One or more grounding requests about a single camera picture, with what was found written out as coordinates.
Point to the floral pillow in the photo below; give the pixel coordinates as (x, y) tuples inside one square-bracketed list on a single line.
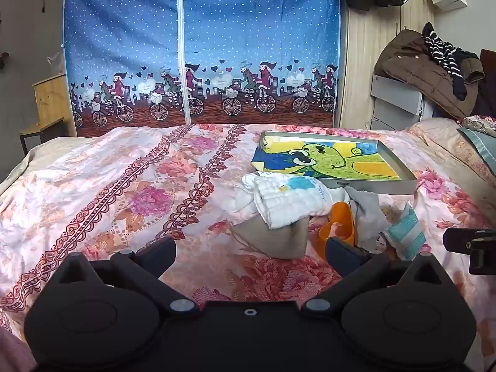
[(482, 123)]

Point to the white quilted cloth blue print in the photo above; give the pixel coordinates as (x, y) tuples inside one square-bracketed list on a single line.
[(283, 201)]

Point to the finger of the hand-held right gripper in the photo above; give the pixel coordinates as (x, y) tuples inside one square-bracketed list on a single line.
[(457, 239)]

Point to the grey-blue satin pillow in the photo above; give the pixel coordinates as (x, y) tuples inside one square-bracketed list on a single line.
[(480, 143)]

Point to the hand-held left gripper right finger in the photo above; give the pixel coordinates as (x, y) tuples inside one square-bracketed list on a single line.
[(341, 254)]

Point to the grey cloth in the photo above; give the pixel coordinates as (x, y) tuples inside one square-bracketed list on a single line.
[(368, 213)]

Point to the wooden side table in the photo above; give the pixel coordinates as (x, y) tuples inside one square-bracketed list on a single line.
[(50, 100)]

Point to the brown padded jacket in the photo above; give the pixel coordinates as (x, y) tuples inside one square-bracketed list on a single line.
[(418, 73)]

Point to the light wooden wardrobe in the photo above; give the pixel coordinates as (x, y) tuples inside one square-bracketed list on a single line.
[(360, 54)]

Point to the blue bicycle print fabric wardrobe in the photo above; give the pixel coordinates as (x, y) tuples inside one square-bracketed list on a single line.
[(193, 27)]

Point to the beige fabric pouch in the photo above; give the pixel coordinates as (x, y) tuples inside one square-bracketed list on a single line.
[(271, 240)]

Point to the teal and white packet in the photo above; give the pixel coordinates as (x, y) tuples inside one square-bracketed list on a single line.
[(407, 232)]

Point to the black white striped garment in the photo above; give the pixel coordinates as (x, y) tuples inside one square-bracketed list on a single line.
[(445, 56)]

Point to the orange silicone cup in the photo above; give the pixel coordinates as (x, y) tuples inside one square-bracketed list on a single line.
[(341, 217)]

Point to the grey shallow tray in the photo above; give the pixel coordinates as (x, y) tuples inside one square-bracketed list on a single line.
[(368, 186)]

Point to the dark red headboard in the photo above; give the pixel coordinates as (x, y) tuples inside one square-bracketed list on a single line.
[(489, 62)]

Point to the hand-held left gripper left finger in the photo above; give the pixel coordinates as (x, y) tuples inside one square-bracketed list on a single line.
[(159, 254)]

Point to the clear plastic bag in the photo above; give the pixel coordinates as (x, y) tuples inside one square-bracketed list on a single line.
[(56, 64)]

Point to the dark garment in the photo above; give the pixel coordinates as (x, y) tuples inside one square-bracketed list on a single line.
[(486, 99)]

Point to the pink floral bedspread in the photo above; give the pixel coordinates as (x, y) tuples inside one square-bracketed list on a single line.
[(116, 201)]

